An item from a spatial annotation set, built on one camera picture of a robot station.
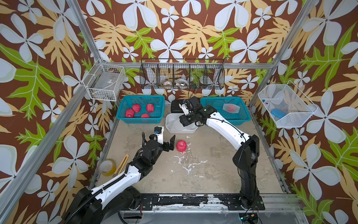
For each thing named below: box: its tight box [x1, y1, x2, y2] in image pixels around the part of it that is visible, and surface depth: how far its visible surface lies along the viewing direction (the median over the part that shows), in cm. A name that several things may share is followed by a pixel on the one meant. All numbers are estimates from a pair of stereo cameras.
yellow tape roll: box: [98, 158, 117, 177], surface depth 88 cm
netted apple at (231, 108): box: [222, 103, 241, 114], surface depth 113 cm
